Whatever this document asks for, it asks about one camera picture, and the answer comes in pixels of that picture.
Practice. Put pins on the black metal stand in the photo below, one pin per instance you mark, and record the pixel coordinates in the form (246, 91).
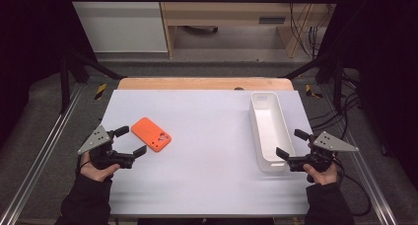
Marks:
(95, 67)
(315, 65)

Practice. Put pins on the person's right hand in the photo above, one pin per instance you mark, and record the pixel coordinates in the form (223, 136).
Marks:
(323, 177)

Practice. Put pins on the wooden table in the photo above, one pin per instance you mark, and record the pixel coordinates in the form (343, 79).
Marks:
(197, 83)

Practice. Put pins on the white cabinet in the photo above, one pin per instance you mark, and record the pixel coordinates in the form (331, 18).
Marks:
(121, 24)

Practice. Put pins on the aluminium floor rail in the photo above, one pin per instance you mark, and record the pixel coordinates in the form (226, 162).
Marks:
(36, 165)
(371, 188)

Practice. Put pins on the orange phone case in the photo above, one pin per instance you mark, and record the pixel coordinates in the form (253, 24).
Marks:
(151, 134)

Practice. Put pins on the black curtain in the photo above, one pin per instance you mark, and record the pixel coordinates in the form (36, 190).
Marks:
(387, 70)
(29, 54)

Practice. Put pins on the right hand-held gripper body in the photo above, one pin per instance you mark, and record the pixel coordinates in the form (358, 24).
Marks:
(332, 144)

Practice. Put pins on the yellow black hazard tape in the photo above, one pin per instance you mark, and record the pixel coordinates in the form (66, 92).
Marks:
(100, 91)
(310, 91)

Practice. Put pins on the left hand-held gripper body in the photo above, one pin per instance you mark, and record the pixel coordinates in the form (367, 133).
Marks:
(98, 140)

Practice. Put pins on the person's left hand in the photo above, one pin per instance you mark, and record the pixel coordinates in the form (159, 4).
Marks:
(97, 174)

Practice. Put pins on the white board table cover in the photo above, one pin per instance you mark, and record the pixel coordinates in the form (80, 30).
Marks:
(203, 159)

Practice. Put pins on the white plastic bin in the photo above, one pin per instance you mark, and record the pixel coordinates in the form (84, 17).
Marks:
(271, 129)

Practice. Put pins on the light wooden desk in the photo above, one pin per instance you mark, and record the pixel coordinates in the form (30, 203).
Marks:
(230, 13)

